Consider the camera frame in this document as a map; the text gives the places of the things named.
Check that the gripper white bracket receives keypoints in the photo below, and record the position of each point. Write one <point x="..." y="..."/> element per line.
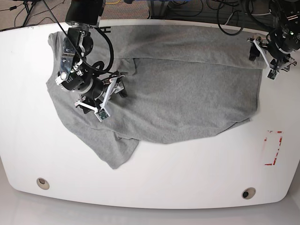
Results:
<point x="275" y="50"/>
<point x="99" y="92"/>

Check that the grey t-shirt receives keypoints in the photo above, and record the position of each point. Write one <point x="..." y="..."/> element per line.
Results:
<point x="182" y="83"/>

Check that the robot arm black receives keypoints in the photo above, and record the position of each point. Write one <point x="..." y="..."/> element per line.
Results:
<point x="75" y="73"/>
<point x="286" y="13"/>

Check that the red tape marking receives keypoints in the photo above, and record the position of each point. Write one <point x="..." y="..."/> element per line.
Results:
<point x="271" y="147"/>

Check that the left table grommet hole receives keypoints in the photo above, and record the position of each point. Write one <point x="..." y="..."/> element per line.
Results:
<point x="43" y="184"/>

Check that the table grommet hole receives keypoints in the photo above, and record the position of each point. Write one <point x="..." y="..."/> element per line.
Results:
<point x="43" y="184"/>
<point x="248" y="193"/>

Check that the right table grommet hole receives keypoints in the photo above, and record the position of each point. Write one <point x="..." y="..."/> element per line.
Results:
<point x="248" y="193"/>

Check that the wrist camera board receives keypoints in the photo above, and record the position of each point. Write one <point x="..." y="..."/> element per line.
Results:
<point x="272" y="74"/>
<point x="102" y="114"/>

